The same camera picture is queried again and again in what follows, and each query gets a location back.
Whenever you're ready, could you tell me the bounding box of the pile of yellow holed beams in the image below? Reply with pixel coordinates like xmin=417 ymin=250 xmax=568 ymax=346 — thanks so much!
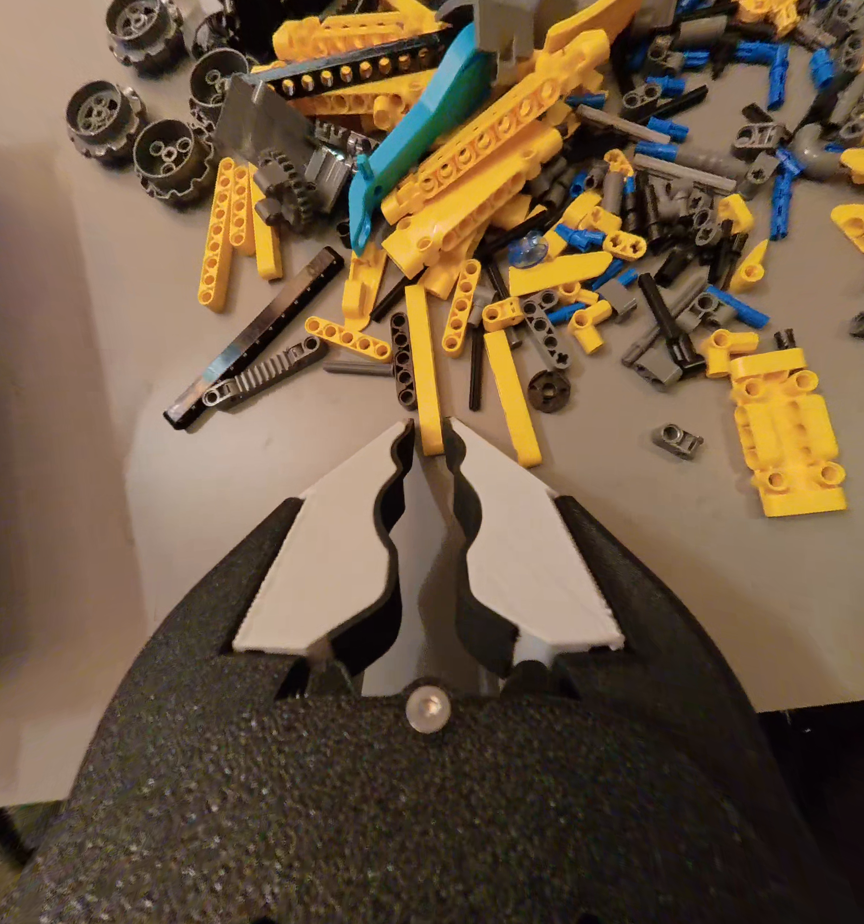
xmin=197 ymin=0 xmax=646 ymax=362

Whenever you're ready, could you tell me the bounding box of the black toy wheel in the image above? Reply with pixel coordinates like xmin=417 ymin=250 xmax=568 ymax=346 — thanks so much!
xmin=187 ymin=9 xmax=241 ymax=57
xmin=132 ymin=117 xmax=215 ymax=206
xmin=189 ymin=47 xmax=253 ymax=127
xmin=66 ymin=81 xmax=146 ymax=166
xmin=106 ymin=0 xmax=186 ymax=73

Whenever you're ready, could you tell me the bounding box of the dark grey holed beam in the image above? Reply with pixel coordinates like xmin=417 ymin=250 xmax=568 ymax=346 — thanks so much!
xmin=391 ymin=312 xmax=419 ymax=410

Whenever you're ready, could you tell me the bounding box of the small grey connector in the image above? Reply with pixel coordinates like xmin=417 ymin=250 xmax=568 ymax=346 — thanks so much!
xmin=652 ymin=423 xmax=703 ymax=461

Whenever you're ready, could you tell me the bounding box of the long black beam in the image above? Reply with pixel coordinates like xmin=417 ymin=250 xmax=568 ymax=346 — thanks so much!
xmin=164 ymin=247 xmax=345 ymax=432

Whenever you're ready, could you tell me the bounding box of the black round disc piece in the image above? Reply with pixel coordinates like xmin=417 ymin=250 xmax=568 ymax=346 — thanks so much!
xmin=528 ymin=370 xmax=572 ymax=414

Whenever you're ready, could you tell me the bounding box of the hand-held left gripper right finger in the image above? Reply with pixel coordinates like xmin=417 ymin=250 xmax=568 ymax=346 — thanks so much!
xmin=443 ymin=417 xmax=625 ymax=668

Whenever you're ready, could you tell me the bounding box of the yellow chunky frame piece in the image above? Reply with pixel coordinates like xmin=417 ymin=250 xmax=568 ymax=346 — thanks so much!
xmin=728 ymin=348 xmax=848 ymax=518

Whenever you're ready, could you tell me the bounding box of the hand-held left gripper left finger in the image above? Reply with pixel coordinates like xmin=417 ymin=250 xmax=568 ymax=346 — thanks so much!
xmin=232 ymin=419 xmax=416 ymax=676

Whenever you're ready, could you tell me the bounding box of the yellow thin beam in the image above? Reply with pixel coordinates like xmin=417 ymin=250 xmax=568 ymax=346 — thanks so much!
xmin=405 ymin=283 xmax=445 ymax=457
xmin=484 ymin=328 xmax=543 ymax=468

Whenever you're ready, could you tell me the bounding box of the grey gear rack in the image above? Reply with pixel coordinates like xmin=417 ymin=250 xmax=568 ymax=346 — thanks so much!
xmin=203 ymin=335 xmax=328 ymax=411

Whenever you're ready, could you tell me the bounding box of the pile of grey blue parts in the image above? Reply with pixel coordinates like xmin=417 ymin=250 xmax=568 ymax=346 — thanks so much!
xmin=475 ymin=0 xmax=864 ymax=394

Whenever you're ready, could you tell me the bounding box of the teal brick separator tool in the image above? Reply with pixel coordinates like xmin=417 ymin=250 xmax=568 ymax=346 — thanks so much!
xmin=349 ymin=22 xmax=494 ymax=255

